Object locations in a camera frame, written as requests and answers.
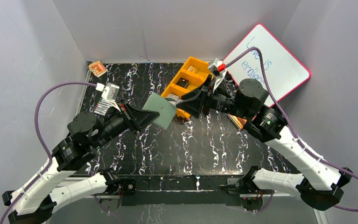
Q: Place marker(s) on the green card holder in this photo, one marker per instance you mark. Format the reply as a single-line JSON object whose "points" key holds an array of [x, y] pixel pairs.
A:
{"points": [[165, 106]]}

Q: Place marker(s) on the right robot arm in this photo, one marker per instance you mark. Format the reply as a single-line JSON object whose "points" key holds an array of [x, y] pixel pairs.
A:
{"points": [[317, 184]]}

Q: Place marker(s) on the small orange card box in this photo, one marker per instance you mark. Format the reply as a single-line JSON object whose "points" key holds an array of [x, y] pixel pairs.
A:
{"points": [[97, 68]]}

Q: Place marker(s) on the pink-framed whiteboard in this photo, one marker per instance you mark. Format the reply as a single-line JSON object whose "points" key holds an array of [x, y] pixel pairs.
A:
{"points": [[283, 70]]}

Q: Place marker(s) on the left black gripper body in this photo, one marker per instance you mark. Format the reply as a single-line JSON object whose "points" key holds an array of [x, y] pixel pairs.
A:
{"points": [[129, 116]]}

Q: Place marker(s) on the yellow three-compartment bin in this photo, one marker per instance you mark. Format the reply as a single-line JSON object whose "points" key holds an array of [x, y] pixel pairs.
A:
{"points": [[190, 76]]}

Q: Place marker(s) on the black card stack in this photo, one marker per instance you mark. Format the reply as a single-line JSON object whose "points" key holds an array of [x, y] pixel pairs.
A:
{"points": [[184, 83]]}

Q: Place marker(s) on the gold card stack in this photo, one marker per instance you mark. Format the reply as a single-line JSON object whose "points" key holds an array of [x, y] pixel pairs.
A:
{"points": [[192, 69]]}

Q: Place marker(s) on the orange book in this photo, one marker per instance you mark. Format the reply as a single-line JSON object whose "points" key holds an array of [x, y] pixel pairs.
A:
{"points": [[238, 122]]}

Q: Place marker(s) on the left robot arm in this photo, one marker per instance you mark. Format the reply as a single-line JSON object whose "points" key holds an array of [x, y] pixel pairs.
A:
{"points": [[40, 197]]}

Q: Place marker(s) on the silver card stack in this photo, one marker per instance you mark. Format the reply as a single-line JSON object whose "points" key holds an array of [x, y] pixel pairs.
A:
{"points": [[172, 98]]}

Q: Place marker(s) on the black mounting plate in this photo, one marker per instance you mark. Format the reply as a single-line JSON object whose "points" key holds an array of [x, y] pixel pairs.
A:
{"points": [[178, 188]]}

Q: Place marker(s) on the pack of coloured markers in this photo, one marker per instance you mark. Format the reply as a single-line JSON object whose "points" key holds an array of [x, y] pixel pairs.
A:
{"points": [[101, 107]]}

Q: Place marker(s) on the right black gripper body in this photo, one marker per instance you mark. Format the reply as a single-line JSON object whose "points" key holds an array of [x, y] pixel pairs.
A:
{"points": [[217, 101]]}

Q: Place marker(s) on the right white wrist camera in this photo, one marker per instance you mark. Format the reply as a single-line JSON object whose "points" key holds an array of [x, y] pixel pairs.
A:
{"points": [[219, 71]]}

